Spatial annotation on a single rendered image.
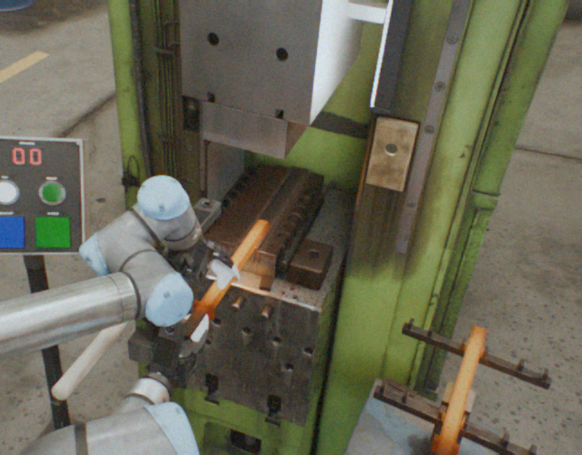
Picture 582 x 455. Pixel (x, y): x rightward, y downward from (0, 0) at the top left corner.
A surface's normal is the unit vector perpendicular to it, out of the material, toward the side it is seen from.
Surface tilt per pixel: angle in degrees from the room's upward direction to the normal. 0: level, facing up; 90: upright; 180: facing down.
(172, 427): 14
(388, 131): 90
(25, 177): 60
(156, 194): 28
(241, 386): 90
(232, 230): 0
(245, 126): 90
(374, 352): 90
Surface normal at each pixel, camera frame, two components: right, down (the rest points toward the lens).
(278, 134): -0.33, 0.54
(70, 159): 0.12, 0.11
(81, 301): 0.50, -0.43
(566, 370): 0.07, -0.80
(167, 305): 0.61, 0.51
